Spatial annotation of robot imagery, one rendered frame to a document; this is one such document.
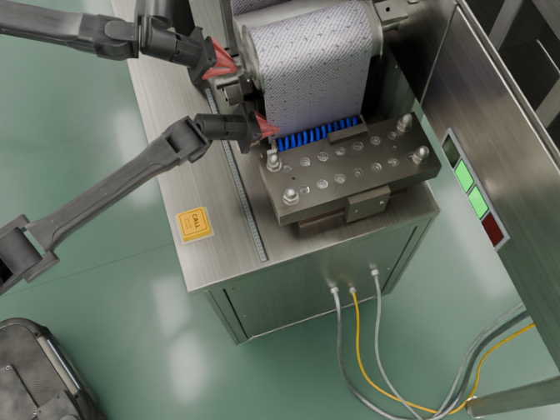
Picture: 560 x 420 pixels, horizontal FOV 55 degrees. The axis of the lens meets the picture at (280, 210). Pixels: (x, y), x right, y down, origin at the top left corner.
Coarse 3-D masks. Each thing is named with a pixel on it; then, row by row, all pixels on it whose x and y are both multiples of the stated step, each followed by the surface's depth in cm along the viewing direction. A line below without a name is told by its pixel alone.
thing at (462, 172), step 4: (460, 164) 106; (460, 168) 107; (464, 168) 105; (456, 172) 109; (460, 172) 107; (464, 172) 105; (468, 172) 104; (460, 176) 108; (464, 176) 106; (468, 176) 104; (460, 180) 108; (464, 180) 106; (468, 180) 105; (464, 184) 107; (468, 184) 105; (464, 188) 107
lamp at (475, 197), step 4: (476, 188) 103; (472, 192) 104; (476, 192) 103; (468, 196) 107; (472, 196) 105; (476, 196) 104; (480, 196) 102; (472, 200) 105; (476, 200) 104; (480, 200) 102; (472, 204) 106; (476, 204) 105; (480, 204) 103; (484, 204) 101; (476, 208) 105; (480, 208) 103; (484, 208) 102; (480, 212) 104; (480, 216) 104
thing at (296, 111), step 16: (336, 80) 116; (352, 80) 118; (288, 96) 115; (304, 96) 117; (320, 96) 119; (336, 96) 121; (352, 96) 123; (272, 112) 119; (288, 112) 121; (304, 112) 123; (320, 112) 125; (336, 112) 127; (352, 112) 130; (288, 128) 127; (304, 128) 129; (320, 128) 132
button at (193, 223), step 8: (200, 208) 134; (184, 216) 133; (192, 216) 133; (200, 216) 133; (184, 224) 132; (192, 224) 132; (200, 224) 132; (208, 224) 133; (184, 232) 131; (192, 232) 131; (200, 232) 131; (208, 232) 133; (184, 240) 132
